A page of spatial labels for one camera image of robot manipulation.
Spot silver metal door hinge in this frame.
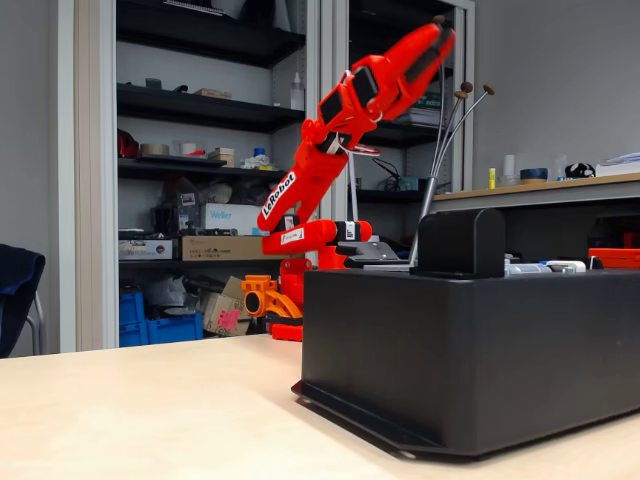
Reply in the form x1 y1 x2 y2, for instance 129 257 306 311
503 259 554 277

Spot white printed carton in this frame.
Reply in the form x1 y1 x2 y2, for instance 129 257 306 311
118 238 180 262

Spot black task board box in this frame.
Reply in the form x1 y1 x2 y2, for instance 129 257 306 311
291 267 640 461

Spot low blue plastic crate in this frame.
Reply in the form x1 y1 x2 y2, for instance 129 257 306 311
143 312 204 346

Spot white black latch handle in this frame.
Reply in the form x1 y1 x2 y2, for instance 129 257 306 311
545 259 587 274

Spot red display module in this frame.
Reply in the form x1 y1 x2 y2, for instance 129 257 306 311
588 247 640 270

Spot dark blue office chair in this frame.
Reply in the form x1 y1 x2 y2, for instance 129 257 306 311
0 243 47 359

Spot paper stack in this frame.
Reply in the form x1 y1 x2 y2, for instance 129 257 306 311
594 151 640 178

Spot dark red rounded object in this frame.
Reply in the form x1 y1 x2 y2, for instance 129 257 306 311
117 128 141 160

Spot small tan box stack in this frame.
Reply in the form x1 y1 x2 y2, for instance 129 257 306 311
206 146 236 169

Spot tall blue plastic crate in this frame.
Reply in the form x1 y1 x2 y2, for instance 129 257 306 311
118 291 147 348

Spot grey desk wooden top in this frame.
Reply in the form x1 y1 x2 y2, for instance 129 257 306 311
432 172 640 215

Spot clear plastic bottle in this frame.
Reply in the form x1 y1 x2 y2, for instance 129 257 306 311
289 72 306 111

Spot black white plush toy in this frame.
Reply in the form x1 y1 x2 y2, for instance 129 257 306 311
564 161 597 181

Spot orange plastic clamp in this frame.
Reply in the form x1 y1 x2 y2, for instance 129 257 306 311
240 274 305 327

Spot cardboard box pink sticker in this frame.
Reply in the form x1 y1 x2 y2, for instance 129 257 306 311
201 274 252 337

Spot grey cabinet black shelves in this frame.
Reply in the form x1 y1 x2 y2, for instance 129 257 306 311
57 0 476 352

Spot metal stalks with cork balls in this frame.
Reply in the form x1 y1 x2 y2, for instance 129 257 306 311
407 14 496 269

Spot metal chair frame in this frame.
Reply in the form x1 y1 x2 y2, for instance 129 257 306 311
23 289 49 356

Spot long brown cardboard box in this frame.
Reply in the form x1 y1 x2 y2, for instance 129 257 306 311
180 235 305 262

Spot white crumpled cloth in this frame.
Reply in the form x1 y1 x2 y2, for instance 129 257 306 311
240 147 274 172

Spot white Weller box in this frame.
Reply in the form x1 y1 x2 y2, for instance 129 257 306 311
199 202 265 237

